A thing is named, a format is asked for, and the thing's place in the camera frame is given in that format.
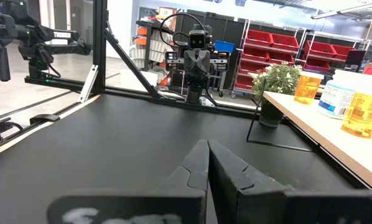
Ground black rack white bins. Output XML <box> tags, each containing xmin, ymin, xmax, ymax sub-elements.
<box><xmin>129</xmin><ymin>18</ymin><xmax>177</xmax><ymax>71</ymax></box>

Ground potted green plant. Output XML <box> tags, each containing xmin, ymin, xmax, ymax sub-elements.
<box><xmin>251</xmin><ymin>61</ymin><xmax>304</xmax><ymax>129</ymax></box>

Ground black storage cabinet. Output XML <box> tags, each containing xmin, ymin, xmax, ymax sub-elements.
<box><xmin>176</xmin><ymin>9</ymin><xmax>246</xmax><ymax>94</ymax></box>

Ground black aluminium rig frame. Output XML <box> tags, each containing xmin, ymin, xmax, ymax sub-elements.
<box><xmin>24</xmin><ymin>0</ymin><xmax>263</xmax><ymax>121</ymax></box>

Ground wooden shelf black metal legs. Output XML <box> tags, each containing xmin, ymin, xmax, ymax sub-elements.
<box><xmin>246</xmin><ymin>77</ymin><xmax>372</xmax><ymax>191</ymax></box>

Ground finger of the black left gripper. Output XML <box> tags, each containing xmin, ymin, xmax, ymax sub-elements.
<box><xmin>164</xmin><ymin>50</ymin><xmax>179</xmax><ymax>72</ymax></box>
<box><xmin>216</xmin><ymin>50</ymin><xmax>231</xmax><ymax>72</ymax></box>

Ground white metal bracket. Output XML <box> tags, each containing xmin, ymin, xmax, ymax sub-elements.
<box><xmin>77</xmin><ymin>63</ymin><xmax>99</xmax><ymax>104</ymax></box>

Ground metal rack red bins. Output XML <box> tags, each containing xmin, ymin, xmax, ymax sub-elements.
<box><xmin>302</xmin><ymin>30</ymin><xmax>372</xmax><ymax>74</ymax></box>
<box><xmin>231</xmin><ymin>19</ymin><xmax>308</xmax><ymax>100</ymax></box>

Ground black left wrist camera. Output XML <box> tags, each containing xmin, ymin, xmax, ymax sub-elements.
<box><xmin>188</xmin><ymin>28</ymin><xmax>212</xmax><ymax>51</ymax></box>

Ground large orange pill bottle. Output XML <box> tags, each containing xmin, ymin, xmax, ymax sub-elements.
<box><xmin>340</xmin><ymin>79</ymin><xmax>372</xmax><ymax>139</ymax></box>

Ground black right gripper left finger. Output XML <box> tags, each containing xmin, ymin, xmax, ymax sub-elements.
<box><xmin>165</xmin><ymin>139</ymin><xmax>210</xmax><ymax>200</ymax></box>

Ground blue plastic bin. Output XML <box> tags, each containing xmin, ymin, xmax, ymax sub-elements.
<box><xmin>214</xmin><ymin>40</ymin><xmax>236</xmax><ymax>54</ymax></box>

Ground white pill bottle blue label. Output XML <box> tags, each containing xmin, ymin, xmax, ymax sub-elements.
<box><xmin>317</xmin><ymin>69</ymin><xmax>358</xmax><ymax>121</ymax></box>

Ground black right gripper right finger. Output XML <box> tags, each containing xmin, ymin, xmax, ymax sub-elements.
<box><xmin>208</xmin><ymin>139</ymin><xmax>292</xmax><ymax>224</ymax></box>

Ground medium orange pill bottle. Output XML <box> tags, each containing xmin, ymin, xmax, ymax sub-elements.
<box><xmin>293</xmin><ymin>70</ymin><xmax>325</xmax><ymax>106</ymax></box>

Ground ceiling light strip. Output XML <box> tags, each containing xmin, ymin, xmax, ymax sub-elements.
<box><xmin>310</xmin><ymin>0</ymin><xmax>372</xmax><ymax>20</ymax></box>

